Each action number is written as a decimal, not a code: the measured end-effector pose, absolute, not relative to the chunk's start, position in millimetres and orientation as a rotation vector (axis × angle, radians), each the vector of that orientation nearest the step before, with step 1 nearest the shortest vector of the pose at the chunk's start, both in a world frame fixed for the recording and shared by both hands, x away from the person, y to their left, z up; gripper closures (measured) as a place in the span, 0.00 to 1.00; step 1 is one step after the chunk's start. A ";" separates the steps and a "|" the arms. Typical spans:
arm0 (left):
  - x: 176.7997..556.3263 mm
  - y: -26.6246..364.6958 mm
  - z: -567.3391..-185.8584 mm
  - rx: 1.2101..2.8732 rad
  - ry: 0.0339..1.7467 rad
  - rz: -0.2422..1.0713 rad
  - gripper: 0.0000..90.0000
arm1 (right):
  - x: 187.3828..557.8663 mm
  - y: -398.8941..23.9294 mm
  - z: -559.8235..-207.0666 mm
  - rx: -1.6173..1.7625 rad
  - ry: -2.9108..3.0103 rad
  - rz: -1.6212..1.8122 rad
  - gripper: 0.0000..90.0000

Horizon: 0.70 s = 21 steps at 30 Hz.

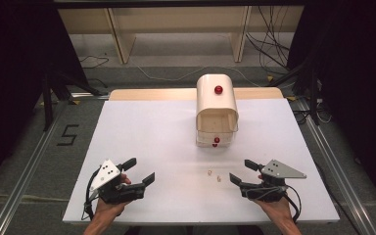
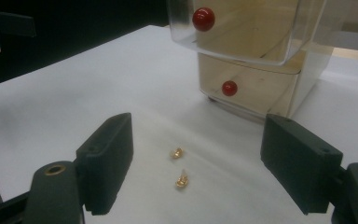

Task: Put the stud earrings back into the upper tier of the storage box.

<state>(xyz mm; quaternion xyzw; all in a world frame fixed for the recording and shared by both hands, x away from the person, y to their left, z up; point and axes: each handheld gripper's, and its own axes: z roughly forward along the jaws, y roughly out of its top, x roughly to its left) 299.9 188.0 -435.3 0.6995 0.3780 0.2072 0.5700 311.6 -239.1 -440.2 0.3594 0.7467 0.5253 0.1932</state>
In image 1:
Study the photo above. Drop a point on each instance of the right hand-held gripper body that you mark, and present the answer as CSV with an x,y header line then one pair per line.
x,y
282,171

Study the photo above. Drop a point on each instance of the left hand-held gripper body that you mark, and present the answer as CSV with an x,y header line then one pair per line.
x,y
106,174

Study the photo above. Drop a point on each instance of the small pale earring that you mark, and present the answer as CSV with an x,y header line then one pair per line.
x,y
218,178
210,172

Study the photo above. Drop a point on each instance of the white drawer red knob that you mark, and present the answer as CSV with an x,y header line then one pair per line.
x,y
209,138

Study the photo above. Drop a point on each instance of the white roll-top box red knob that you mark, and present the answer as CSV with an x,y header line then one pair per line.
x,y
216,98

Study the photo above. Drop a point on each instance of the person's left hand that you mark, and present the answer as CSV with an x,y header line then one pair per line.
x,y
108,210

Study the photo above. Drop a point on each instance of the person's right hand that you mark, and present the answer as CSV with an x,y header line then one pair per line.
x,y
275,210

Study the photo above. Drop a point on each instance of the yellow tape piece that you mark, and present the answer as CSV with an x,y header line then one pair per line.
x,y
270,78
75,102
291,98

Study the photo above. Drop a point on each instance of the black curtain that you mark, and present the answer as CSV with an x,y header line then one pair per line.
x,y
355,81
13,81

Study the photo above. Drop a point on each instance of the light wooden shelf unit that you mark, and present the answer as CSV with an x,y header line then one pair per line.
x,y
176,19

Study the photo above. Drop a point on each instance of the aluminium floor rail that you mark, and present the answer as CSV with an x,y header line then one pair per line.
x,y
339,169
23,182

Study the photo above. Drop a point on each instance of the short aluminium rail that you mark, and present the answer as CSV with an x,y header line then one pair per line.
x,y
89,95

